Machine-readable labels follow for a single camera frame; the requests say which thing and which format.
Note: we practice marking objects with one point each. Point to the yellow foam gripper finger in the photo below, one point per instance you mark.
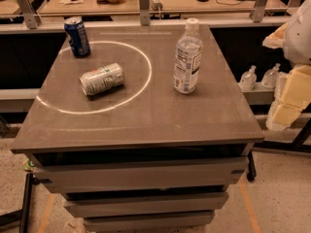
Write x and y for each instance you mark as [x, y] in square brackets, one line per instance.
[276, 39]
[292, 95]

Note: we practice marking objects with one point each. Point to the clear plastic water bottle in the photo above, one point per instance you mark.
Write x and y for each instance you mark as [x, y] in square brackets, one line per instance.
[188, 55]

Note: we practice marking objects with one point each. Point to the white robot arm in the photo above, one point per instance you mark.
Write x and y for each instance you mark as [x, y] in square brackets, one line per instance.
[297, 39]

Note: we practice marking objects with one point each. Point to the right sanitizer bottle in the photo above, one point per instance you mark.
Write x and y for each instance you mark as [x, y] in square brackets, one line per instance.
[270, 77]

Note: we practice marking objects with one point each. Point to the sanitizer bottle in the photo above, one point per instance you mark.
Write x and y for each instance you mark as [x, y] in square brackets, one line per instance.
[248, 79]
[270, 77]

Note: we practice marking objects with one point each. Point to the left sanitizer bottle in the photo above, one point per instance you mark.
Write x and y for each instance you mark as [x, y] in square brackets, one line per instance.
[248, 79]

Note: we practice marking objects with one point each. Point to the white power strip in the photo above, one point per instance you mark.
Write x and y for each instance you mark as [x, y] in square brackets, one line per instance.
[155, 5]

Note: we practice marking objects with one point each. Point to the grey drawer cabinet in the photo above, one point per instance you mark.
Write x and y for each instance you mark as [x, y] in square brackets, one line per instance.
[139, 155]

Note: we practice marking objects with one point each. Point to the silver green soda can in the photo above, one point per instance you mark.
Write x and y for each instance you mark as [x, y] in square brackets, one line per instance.
[102, 79]

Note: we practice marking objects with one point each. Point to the blue soda can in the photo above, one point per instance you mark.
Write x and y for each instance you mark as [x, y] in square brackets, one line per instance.
[77, 37]

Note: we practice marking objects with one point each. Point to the right metal bracket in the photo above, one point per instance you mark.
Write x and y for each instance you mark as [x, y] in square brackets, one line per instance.
[257, 12]

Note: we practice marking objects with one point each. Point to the metal bracket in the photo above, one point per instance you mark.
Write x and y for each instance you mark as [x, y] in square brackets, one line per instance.
[31, 18]
[144, 7]
[257, 12]

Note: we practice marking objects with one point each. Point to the black metal stand frame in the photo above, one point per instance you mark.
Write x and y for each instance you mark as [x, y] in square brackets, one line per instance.
[296, 138]

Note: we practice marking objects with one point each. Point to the middle metal bracket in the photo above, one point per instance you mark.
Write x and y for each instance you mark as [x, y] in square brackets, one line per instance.
[144, 7]

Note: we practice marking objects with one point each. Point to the left metal bracket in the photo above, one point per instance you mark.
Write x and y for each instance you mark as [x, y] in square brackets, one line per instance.
[31, 18]

